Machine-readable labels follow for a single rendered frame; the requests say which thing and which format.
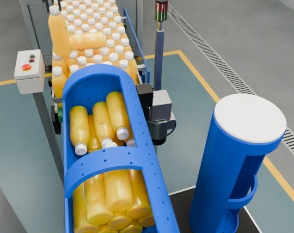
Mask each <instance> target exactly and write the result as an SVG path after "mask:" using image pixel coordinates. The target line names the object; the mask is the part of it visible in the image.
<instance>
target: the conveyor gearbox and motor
mask: <svg viewBox="0 0 294 233"><path fill-rule="evenodd" d="M153 98H154V100H153V106H152V107H149V121H148V122H147V126H148V130H149V133H150V136H151V139H152V142H153V145H156V146H158V145H162V144H164V143H165V142H166V137H167V136H168V135H170V134H171V133H172V132H173V131H174V129H175V127H176V125H177V123H176V119H175V117H174V114H173V113H171V111H172V101H171V99H170V97H169V94H168V91H167V90H160V91H154V94H153ZM168 129H173V130H172V131H171V132H170V133H169V134H167V131H168Z"/></svg>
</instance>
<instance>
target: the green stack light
mask: <svg viewBox="0 0 294 233"><path fill-rule="evenodd" d="M167 11H168V10H167ZM167 11H165V12H158V11H156V10H155V13H154V19H155V20H156V21H159V22H163V21H166V20H167Z"/></svg>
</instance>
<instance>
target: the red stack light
mask: <svg viewBox="0 0 294 233"><path fill-rule="evenodd" d="M155 10H156V11H158V12H165V11H167V10H168V2H167V3H165V4H159V3H157V2H156V1H155Z"/></svg>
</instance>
